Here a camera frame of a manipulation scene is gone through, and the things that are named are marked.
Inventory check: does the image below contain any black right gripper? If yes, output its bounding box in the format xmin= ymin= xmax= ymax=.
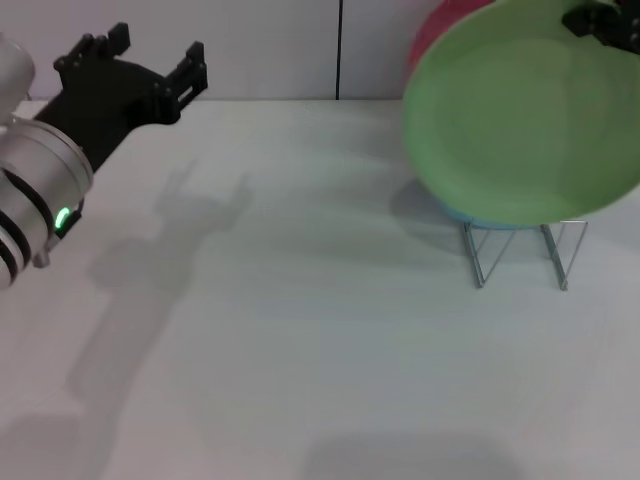
xmin=560 ymin=0 xmax=640 ymax=55

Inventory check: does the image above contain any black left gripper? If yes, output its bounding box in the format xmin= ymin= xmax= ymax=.
xmin=33 ymin=22 xmax=208 ymax=175

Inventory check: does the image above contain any green plastic plate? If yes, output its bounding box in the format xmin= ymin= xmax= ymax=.
xmin=402 ymin=0 xmax=640 ymax=227

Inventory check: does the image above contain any red plastic plate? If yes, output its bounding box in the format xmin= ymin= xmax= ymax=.
xmin=408 ymin=0 xmax=497 ymax=77

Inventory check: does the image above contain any teal plastic plate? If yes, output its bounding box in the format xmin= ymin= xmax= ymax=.
xmin=433 ymin=193 xmax=547 ymax=232

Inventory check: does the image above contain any metal wire plate rack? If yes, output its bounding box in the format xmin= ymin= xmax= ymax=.
xmin=462 ymin=218 xmax=589 ymax=292

